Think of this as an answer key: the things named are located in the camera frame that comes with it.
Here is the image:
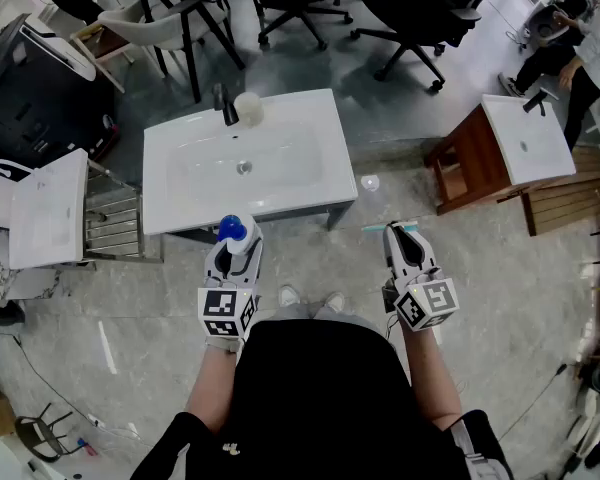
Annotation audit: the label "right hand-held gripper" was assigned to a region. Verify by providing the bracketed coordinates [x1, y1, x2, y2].
[382, 221, 460, 333]

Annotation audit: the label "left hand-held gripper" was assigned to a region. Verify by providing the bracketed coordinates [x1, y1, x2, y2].
[197, 236, 265, 342]

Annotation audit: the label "blue-capped white bottle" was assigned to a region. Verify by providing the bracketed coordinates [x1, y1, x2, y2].
[217, 211, 259, 257]

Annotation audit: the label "teal toothbrush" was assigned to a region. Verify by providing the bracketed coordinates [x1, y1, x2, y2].
[361, 220, 419, 233]

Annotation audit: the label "person's right forearm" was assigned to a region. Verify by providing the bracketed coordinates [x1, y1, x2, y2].
[401, 325, 464, 432]

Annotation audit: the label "person's left forearm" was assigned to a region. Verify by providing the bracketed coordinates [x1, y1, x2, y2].
[185, 337, 245, 434]

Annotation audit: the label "grey metal sink stand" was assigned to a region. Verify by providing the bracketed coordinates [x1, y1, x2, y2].
[157, 198, 355, 247]

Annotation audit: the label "person's grey trousers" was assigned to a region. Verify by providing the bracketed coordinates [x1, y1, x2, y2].
[269, 301, 381, 335]

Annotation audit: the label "large white sink basin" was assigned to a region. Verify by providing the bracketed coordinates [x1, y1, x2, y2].
[142, 87, 359, 237]

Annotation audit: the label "brown wooden cabinet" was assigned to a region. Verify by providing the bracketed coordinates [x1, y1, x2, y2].
[423, 103, 531, 217]

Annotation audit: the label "metal bar rack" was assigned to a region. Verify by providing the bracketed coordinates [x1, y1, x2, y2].
[82, 160, 164, 265]

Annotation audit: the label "black curved faucet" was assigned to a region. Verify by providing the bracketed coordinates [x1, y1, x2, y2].
[211, 82, 240, 127]

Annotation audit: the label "translucent white cup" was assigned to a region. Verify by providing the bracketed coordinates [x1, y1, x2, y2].
[233, 91, 265, 129]

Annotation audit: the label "wooden pallet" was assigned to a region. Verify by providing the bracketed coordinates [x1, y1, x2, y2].
[522, 145, 600, 238]

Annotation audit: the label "person's black shirt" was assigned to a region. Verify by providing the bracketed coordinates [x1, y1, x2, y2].
[129, 317, 501, 480]

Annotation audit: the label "flat white basin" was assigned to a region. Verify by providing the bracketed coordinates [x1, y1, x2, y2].
[8, 148, 90, 270]

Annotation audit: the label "black angled faucet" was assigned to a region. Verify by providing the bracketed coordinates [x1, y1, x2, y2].
[522, 90, 549, 118]

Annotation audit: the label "black machine housing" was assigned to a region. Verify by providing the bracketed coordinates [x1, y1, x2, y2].
[0, 13, 121, 182]

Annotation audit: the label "light wooden stool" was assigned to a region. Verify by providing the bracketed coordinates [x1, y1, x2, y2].
[69, 20, 137, 94]

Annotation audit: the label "beige dining chair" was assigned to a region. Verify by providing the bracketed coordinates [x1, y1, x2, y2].
[98, 0, 246, 104]

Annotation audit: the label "black metal stool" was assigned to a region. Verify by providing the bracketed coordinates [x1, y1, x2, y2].
[13, 402, 89, 464]

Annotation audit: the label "grey backpack strap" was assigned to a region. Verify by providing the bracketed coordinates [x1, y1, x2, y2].
[449, 415, 514, 480]

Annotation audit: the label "black floor cable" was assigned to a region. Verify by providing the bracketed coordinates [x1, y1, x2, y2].
[9, 335, 146, 442]

